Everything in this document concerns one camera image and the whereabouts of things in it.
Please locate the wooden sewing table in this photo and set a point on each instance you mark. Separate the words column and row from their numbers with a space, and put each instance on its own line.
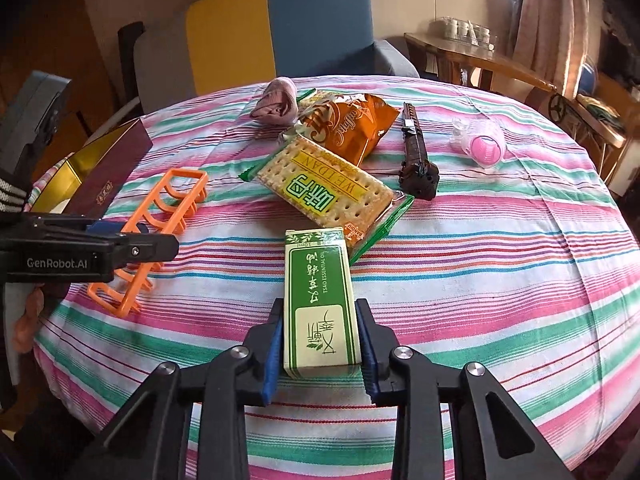
column 600, row 130

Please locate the orange plastic rack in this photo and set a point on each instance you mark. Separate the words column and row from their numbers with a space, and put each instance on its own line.
column 170, row 195

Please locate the green folded cloth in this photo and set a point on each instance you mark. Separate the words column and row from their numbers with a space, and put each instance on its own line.
column 600, row 107

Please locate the green paper box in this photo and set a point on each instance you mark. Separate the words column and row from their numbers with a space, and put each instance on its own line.
column 320, row 300

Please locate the orange snack bag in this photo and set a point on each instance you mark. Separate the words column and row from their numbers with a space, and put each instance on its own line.
column 350, row 130

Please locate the person's left hand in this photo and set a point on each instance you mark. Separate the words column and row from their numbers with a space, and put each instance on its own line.
column 25, row 330

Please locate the pink sock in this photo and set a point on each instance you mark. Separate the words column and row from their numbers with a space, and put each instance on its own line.
column 275, row 102

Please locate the dark brown stapler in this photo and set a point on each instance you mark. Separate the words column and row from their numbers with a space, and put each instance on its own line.
column 417, row 170

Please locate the tray of white cups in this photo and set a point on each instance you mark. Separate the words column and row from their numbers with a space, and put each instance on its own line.
column 465, row 32

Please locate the maroon box gold interior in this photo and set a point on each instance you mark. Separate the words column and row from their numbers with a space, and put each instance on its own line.
column 107, row 175

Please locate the blue round object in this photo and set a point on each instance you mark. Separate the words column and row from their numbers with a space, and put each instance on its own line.
column 587, row 77

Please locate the grey metal frame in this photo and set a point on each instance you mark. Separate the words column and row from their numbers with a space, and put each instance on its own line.
column 42, row 100

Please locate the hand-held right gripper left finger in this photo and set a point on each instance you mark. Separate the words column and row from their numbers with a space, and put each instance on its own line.
column 272, row 360

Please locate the wooden side table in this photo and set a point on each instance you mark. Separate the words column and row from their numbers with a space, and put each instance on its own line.
column 480, row 62

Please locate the blue yellow grey armchair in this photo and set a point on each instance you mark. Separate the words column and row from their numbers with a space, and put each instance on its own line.
column 310, row 25

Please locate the black sewing machine wheel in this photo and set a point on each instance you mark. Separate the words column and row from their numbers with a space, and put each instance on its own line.
column 557, row 107

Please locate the beige patterned curtain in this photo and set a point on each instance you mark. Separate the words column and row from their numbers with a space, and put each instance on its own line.
column 550, row 20

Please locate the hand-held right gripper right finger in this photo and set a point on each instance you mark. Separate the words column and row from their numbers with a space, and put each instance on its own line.
column 367, row 360

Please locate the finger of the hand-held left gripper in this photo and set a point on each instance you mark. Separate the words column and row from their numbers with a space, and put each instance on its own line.
column 115, row 227
column 145, row 251

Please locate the striped tablecloth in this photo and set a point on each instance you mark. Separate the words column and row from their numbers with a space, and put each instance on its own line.
column 475, row 270

